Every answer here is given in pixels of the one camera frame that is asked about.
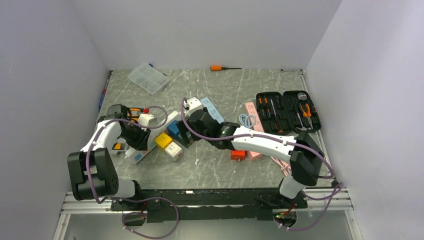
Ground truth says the pink cube socket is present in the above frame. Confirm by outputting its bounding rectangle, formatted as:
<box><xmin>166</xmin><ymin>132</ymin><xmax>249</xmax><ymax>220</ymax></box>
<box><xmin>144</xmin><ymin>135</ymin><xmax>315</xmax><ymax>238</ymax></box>
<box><xmin>246</xmin><ymin>151</ymin><xmax>263</xmax><ymax>161</ymax></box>

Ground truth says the light blue power strip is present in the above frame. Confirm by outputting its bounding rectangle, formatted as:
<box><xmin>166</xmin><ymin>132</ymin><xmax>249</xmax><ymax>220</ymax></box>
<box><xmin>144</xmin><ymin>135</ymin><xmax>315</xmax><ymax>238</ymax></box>
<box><xmin>200</xmin><ymin>96</ymin><xmax>258</xmax><ymax>130</ymax></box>

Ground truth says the blue cube socket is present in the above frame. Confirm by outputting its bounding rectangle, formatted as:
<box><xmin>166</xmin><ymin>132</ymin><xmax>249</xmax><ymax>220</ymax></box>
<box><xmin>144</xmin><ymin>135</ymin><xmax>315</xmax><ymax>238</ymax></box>
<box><xmin>167</xmin><ymin>120</ymin><xmax>180</xmax><ymax>140</ymax></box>

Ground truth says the black tool case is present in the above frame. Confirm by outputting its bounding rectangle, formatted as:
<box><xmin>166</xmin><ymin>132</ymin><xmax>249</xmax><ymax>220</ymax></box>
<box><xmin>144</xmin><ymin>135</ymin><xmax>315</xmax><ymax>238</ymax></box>
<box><xmin>255</xmin><ymin>90</ymin><xmax>322</xmax><ymax>135</ymax></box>

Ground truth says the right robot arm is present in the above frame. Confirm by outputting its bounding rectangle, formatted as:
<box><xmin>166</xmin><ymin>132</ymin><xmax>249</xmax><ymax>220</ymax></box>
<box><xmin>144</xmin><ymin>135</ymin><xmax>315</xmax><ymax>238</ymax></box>
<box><xmin>181</xmin><ymin>108</ymin><xmax>325</xmax><ymax>208</ymax></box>

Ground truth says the white power strip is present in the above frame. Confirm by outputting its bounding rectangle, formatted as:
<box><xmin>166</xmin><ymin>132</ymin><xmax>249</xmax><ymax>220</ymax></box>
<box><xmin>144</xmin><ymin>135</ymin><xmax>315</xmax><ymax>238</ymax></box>
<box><xmin>125</xmin><ymin>111</ymin><xmax>181</xmax><ymax>164</ymax></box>

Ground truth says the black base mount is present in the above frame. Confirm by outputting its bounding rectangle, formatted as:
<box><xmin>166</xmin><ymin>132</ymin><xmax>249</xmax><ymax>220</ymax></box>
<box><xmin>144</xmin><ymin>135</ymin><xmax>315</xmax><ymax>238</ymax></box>
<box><xmin>110</xmin><ymin>187</ymin><xmax>308</xmax><ymax>223</ymax></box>

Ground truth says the grey tool tray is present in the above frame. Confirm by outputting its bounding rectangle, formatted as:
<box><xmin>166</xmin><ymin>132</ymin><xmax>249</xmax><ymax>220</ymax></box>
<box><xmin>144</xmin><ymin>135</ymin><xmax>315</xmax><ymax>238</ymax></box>
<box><xmin>111</xmin><ymin>107</ymin><xmax>149</xmax><ymax>155</ymax></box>

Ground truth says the red cube socket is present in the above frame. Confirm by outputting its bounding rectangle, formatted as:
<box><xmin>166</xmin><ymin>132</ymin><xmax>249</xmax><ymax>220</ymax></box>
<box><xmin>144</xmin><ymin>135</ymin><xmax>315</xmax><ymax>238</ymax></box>
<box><xmin>230</xmin><ymin>150</ymin><xmax>246</xmax><ymax>161</ymax></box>

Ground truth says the pink power strip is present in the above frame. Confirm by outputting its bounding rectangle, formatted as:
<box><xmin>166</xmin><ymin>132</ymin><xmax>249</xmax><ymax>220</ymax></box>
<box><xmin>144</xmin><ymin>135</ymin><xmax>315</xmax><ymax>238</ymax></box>
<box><xmin>244</xmin><ymin>101</ymin><xmax>294</xmax><ymax>176</ymax></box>

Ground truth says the yellow cube socket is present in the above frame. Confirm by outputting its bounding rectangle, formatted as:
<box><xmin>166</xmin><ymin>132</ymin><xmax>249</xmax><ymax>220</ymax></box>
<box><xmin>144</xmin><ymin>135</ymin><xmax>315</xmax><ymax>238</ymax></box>
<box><xmin>154</xmin><ymin>132</ymin><xmax>173</xmax><ymax>150</ymax></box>

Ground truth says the orange handled screwdriver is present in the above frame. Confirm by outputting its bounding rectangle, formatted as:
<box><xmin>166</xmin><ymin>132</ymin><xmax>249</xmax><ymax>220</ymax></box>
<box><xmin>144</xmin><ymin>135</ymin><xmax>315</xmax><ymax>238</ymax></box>
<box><xmin>210</xmin><ymin>65</ymin><xmax>242</xmax><ymax>72</ymax></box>

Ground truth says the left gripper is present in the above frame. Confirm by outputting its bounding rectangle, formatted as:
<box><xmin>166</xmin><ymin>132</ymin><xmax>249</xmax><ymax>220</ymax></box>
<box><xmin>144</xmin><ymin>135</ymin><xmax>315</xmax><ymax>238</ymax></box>
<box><xmin>119</xmin><ymin>121</ymin><xmax>151</xmax><ymax>151</ymax></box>

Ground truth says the clear plastic organizer box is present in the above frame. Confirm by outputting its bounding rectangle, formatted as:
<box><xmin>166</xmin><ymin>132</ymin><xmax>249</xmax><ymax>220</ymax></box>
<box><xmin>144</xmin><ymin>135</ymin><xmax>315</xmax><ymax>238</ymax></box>
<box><xmin>127</xmin><ymin>63</ymin><xmax>170</xmax><ymax>95</ymax></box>

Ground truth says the blue red pen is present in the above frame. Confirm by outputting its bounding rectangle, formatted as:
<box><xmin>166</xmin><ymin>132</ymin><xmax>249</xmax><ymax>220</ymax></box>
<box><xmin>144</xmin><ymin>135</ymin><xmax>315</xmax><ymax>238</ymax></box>
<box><xmin>98</xmin><ymin>80</ymin><xmax>109</xmax><ymax>110</ymax></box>

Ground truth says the white cube socket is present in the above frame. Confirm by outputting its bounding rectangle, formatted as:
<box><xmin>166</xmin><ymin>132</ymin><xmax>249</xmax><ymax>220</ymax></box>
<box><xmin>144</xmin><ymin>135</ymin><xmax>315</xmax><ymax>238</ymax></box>
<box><xmin>164</xmin><ymin>141</ymin><xmax>183</xmax><ymax>162</ymax></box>

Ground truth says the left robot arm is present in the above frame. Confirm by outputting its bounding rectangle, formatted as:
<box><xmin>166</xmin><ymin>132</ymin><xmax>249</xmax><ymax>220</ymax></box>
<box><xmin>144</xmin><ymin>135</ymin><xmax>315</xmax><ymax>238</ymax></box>
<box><xmin>67</xmin><ymin>104</ymin><xmax>151</xmax><ymax>210</ymax></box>

